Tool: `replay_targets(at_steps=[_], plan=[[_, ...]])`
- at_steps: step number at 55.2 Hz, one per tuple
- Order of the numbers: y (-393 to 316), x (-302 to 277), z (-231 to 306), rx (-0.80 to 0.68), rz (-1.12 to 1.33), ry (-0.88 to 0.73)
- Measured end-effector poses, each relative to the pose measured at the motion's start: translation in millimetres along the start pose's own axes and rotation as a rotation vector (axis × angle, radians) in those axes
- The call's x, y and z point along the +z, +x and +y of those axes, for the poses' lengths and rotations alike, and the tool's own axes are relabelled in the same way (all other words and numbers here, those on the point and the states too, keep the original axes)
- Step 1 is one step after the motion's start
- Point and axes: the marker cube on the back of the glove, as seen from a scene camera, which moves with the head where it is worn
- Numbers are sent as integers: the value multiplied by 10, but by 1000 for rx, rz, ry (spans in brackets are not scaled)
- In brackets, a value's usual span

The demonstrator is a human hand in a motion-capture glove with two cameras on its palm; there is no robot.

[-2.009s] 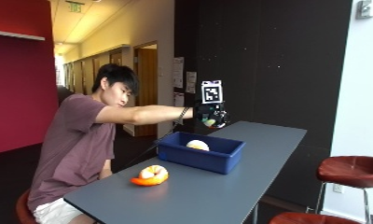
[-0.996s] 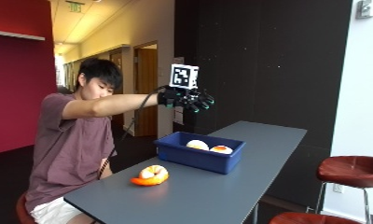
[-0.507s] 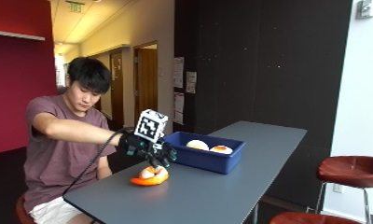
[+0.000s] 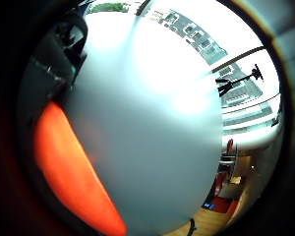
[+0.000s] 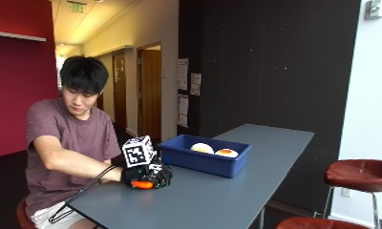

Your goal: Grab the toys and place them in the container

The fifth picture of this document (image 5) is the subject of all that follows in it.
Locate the blue plastic bin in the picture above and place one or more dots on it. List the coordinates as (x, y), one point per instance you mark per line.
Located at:
(199, 160)

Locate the green exit sign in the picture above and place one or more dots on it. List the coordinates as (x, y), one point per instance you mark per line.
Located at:
(77, 7)

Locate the white wall fixture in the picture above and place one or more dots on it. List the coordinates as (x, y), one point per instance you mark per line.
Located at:
(373, 9)

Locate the red leather stool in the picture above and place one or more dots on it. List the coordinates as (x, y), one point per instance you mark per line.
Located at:
(361, 175)
(318, 223)
(23, 216)

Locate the white wall outlet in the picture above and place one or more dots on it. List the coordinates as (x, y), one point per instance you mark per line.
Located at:
(346, 192)

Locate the wooden door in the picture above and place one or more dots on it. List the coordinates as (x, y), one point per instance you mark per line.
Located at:
(119, 92)
(150, 92)

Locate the orange toy carrot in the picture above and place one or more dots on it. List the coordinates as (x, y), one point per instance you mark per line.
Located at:
(142, 184)

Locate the the person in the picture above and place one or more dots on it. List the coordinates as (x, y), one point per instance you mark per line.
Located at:
(69, 133)

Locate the white paper notice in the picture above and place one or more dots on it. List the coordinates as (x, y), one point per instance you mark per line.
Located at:
(182, 73)
(195, 84)
(182, 110)

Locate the white marker cube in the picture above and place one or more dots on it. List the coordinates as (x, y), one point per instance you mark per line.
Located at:
(137, 152)

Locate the white and orange round toy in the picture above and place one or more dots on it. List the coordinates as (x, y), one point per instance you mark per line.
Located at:
(226, 153)

